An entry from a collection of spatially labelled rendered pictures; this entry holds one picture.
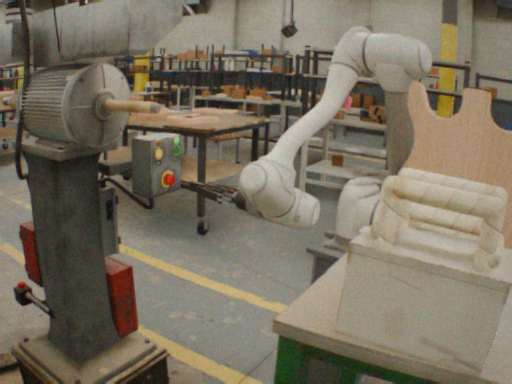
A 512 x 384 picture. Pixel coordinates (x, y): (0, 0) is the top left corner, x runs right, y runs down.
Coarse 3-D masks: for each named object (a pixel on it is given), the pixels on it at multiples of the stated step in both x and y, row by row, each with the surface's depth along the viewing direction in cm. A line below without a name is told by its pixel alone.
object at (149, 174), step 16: (144, 144) 138; (176, 144) 147; (144, 160) 139; (160, 160) 141; (176, 160) 148; (144, 176) 141; (160, 176) 143; (176, 176) 150; (128, 192) 148; (144, 192) 142; (160, 192) 144
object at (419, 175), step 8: (408, 168) 68; (400, 176) 68; (408, 176) 67; (416, 176) 66; (424, 176) 65; (432, 176) 65; (440, 176) 64; (440, 184) 63; (448, 184) 63; (456, 184) 62; (464, 184) 61; (472, 184) 61; (480, 184) 60; (472, 192) 60; (480, 192) 60; (488, 192) 59; (496, 192) 58; (504, 192) 58
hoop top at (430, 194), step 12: (384, 180) 62; (396, 180) 60; (408, 180) 60; (396, 192) 60; (408, 192) 59; (420, 192) 58; (432, 192) 57; (444, 192) 56; (456, 192) 55; (468, 192) 55; (432, 204) 57; (444, 204) 56; (456, 204) 55; (468, 204) 54; (480, 204) 53; (492, 204) 52; (504, 204) 52; (480, 216) 54
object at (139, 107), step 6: (108, 102) 114; (114, 102) 113; (120, 102) 111; (126, 102) 110; (132, 102) 109; (138, 102) 108; (144, 102) 107; (150, 102) 106; (108, 108) 114; (114, 108) 113; (120, 108) 111; (126, 108) 110; (132, 108) 108; (138, 108) 107; (144, 108) 106
